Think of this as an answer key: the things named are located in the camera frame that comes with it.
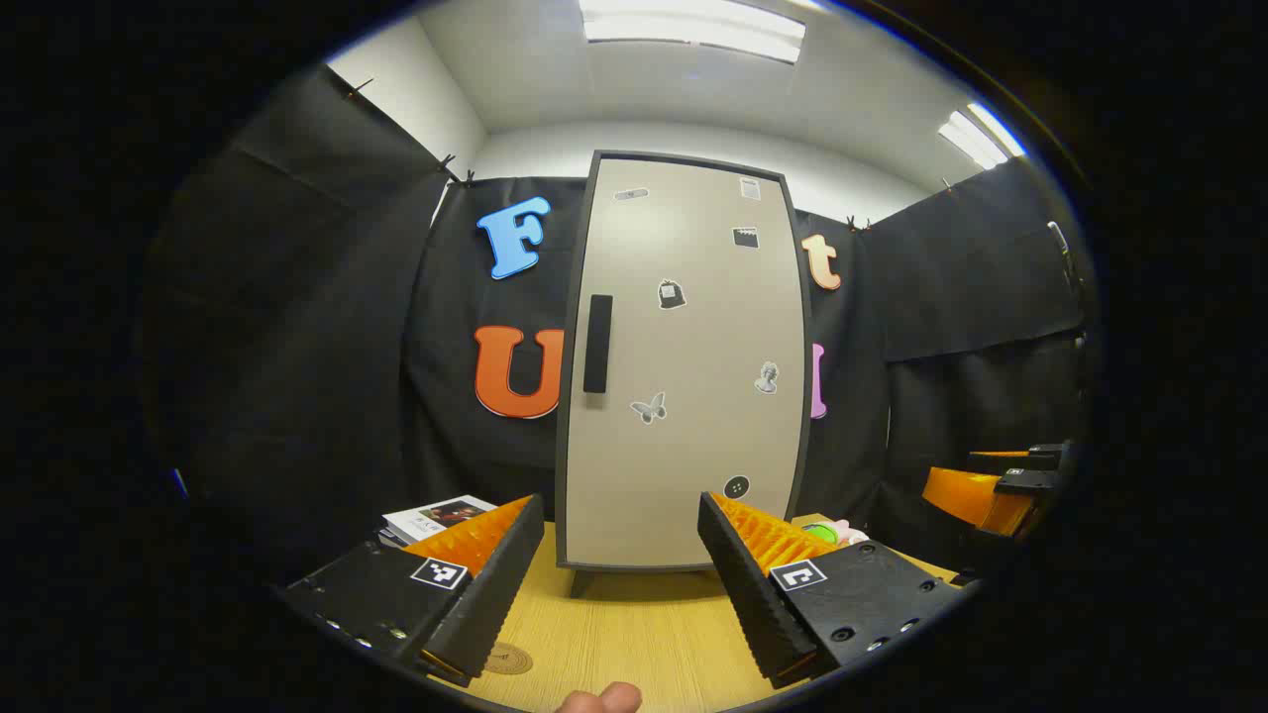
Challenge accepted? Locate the beige cabinet door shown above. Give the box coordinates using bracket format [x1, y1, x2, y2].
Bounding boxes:
[565, 156, 806, 570]

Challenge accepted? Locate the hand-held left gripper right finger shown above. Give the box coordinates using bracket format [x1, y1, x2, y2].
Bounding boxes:
[697, 492, 968, 690]

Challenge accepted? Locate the long ceiling light panel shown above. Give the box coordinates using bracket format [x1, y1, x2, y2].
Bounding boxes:
[580, 0, 805, 65]

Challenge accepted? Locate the green and pink toy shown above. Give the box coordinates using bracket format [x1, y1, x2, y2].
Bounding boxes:
[800, 517, 871, 548]

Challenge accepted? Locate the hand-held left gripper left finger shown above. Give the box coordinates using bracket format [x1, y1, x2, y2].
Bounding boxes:
[280, 493, 547, 689]

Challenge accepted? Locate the white book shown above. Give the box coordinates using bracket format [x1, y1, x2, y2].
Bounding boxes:
[381, 495, 498, 548]

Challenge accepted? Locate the dark grey cabinet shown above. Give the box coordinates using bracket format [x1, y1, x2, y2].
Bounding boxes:
[553, 149, 816, 598]

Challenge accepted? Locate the narrow ceiling light panel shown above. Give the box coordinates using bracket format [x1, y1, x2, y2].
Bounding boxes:
[939, 102, 1026, 169]

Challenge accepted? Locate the black backdrop cloth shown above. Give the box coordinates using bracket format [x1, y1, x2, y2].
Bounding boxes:
[139, 64, 1101, 585]

